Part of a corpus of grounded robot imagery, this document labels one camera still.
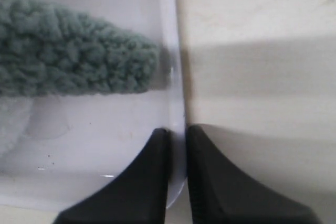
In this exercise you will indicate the white plush snowman toy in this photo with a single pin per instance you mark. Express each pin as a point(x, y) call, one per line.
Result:
point(15, 116)

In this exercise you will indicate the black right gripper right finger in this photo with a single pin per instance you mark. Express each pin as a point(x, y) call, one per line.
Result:
point(220, 192)

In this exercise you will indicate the white plastic tray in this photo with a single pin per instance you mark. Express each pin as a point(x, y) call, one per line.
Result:
point(74, 146)

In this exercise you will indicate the green knitted scarf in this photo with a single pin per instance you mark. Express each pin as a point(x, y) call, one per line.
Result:
point(48, 49)

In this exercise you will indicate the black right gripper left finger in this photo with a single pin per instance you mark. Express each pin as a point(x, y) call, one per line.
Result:
point(137, 195)

